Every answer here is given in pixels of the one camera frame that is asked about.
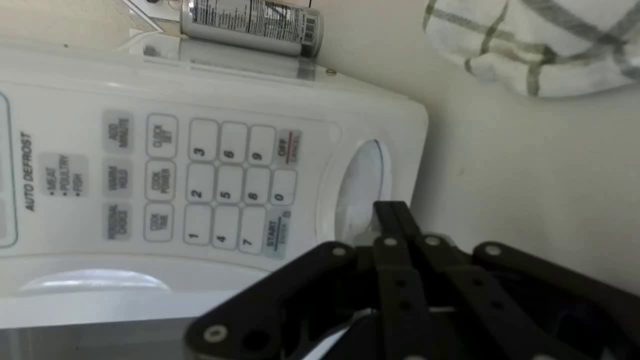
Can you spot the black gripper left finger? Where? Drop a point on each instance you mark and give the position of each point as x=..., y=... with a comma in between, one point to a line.
x=392, y=286

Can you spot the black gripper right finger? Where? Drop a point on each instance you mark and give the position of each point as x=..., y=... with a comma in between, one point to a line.
x=481, y=292

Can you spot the white oval microwave button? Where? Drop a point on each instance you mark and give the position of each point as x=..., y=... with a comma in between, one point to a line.
x=361, y=180

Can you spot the white microwave door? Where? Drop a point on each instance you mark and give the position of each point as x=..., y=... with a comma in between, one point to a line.
x=101, y=301

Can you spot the white microwave oven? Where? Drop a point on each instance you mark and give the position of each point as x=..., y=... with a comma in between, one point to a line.
x=67, y=101

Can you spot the white checked dish towel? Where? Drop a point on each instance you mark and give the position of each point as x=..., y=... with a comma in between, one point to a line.
x=533, y=53

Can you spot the silver labelled can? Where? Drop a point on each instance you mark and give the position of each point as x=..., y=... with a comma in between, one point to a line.
x=253, y=23

